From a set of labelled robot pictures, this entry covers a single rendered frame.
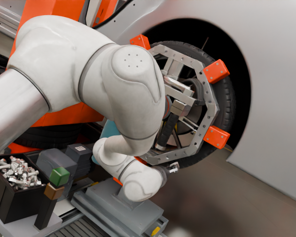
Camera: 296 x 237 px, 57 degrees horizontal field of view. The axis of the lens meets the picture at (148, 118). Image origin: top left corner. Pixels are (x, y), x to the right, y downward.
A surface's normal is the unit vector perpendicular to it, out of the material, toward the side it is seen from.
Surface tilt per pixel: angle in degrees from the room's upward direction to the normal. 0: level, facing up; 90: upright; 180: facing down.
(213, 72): 90
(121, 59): 50
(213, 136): 90
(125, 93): 116
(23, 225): 0
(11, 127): 83
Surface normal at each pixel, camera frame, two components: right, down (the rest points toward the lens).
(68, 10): 0.81, 0.46
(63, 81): 0.48, 0.39
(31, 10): -0.44, 0.04
